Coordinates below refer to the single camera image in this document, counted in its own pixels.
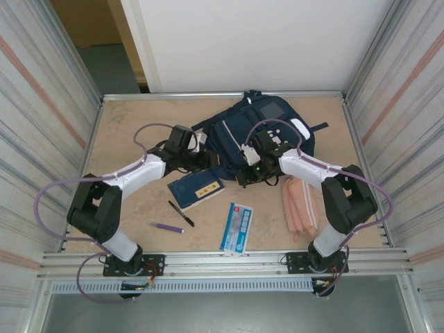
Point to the navy blue backpack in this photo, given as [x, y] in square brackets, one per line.
[229, 138]

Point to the blue book with yellow label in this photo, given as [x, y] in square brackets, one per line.
[187, 190]

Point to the blue white plastic packet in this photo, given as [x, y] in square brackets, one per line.
[237, 225]

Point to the pink pencil case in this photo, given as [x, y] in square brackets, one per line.
[301, 208]

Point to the black marker pen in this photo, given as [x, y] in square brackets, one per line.
[180, 212]

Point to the purple pen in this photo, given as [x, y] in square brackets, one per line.
[170, 228]

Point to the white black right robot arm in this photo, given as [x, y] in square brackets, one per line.
[305, 170]

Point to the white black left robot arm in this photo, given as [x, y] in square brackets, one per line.
[138, 173]

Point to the aluminium table edge rail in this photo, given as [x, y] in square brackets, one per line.
[173, 95]

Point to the wide aluminium mounting rail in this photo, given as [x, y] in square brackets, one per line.
[225, 267]

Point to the aluminium table side rail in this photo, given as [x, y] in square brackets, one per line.
[350, 121]
[96, 121]

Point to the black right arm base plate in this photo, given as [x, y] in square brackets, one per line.
[295, 263]

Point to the white door frame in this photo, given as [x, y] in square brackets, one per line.
[140, 41]

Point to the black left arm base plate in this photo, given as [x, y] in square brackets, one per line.
[156, 265]

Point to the aluminium corner post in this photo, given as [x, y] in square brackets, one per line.
[374, 46]
[69, 46]

